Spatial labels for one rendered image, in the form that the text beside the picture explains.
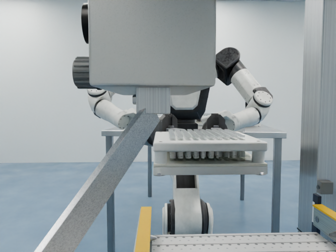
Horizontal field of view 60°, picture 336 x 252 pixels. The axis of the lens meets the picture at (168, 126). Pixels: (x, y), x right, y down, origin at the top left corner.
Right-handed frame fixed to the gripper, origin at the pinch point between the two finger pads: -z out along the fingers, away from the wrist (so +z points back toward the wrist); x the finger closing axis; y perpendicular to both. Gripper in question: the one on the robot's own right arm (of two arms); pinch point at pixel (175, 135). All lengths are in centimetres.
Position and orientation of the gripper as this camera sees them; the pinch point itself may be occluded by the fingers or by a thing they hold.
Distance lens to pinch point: 85.4
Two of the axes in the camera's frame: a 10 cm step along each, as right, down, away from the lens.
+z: -5.5, -0.5, 8.3
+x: 0.0, 10.0, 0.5
